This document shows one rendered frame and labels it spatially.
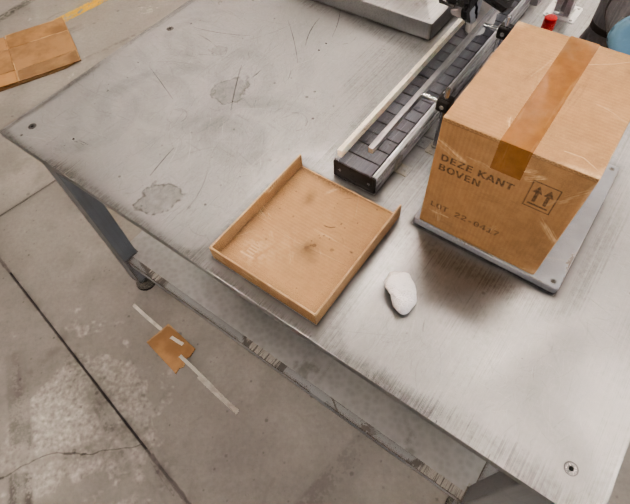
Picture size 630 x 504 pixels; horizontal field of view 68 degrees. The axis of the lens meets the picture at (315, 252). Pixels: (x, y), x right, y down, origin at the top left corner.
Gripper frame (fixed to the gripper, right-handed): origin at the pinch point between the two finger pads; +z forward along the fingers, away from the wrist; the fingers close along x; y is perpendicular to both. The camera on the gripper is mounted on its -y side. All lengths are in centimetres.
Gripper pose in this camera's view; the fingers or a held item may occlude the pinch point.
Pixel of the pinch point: (474, 19)
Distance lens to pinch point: 136.9
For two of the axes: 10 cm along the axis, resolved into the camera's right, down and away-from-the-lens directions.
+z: 3.3, 1.2, 9.4
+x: -4.8, 8.7, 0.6
